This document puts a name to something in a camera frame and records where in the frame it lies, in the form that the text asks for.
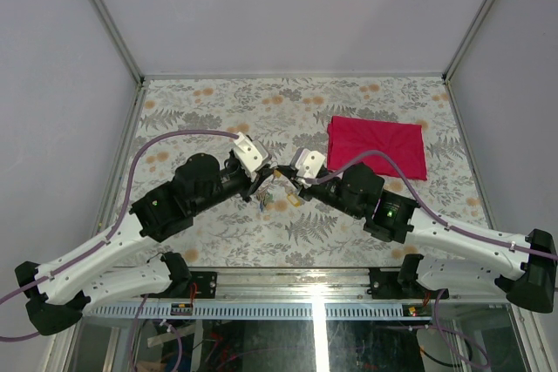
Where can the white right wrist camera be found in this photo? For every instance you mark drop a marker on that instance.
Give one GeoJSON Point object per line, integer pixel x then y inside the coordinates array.
{"type": "Point", "coordinates": [307, 165]}

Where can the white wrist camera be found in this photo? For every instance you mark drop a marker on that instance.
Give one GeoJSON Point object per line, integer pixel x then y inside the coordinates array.
{"type": "Point", "coordinates": [252, 155]}
{"type": "Point", "coordinates": [307, 165]}

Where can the aluminium frame post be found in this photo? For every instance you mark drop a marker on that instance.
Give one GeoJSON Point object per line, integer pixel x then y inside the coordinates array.
{"type": "Point", "coordinates": [466, 41]}
{"type": "Point", "coordinates": [118, 42]}

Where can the right aluminium frame post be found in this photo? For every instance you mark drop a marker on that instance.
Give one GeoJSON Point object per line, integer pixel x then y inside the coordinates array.
{"type": "Point", "coordinates": [466, 41]}

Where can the key with white-yellow tag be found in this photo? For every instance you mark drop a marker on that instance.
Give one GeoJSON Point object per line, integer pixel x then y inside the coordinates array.
{"type": "Point", "coordinates": [293, 198]}

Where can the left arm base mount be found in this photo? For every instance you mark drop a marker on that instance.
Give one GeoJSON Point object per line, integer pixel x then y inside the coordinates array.
{"type": "Point", "coordinates": [200, 285]}

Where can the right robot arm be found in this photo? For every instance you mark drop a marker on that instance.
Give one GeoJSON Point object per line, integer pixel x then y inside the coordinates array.
{"type": "Point", "coordinates": [521, 266]}

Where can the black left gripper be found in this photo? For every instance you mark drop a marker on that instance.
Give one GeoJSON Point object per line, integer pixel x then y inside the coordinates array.
{"type": "Point", "coordinates": [253, 186]}

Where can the aluminium front rail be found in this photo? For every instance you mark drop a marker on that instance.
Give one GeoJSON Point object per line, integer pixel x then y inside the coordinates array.
{"type": "Point", "coordinates": [277, 294]}

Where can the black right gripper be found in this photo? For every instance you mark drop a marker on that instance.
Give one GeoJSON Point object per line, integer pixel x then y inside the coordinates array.
{"type": "Point", "coordinates": [303, 188]}

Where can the metal keyring with clips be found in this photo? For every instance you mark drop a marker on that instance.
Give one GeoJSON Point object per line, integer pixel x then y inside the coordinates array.
{"type": "Point", "coordinates": [271, 192]}

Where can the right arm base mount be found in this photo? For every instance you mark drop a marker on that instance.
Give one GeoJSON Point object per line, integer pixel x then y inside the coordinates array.
{"type": "Point", "coordinates": [384, 284]}

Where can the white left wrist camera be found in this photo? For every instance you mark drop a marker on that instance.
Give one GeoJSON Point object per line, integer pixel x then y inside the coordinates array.
{"type": "Point", "coordinates": [252, 155]}

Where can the red folded cloth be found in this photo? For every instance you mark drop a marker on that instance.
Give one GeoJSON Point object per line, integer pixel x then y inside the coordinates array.
{"type": "Point", "coordinates": [403, 143]}

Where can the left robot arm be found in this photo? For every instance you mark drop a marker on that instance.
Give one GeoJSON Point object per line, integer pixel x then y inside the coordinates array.
{"type": "Point", "coordinates": [60, 292]}

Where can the left aluminium frame post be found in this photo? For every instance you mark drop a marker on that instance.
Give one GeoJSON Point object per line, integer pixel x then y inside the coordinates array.
{"type": "Point", "coordinates": [118, 42]}

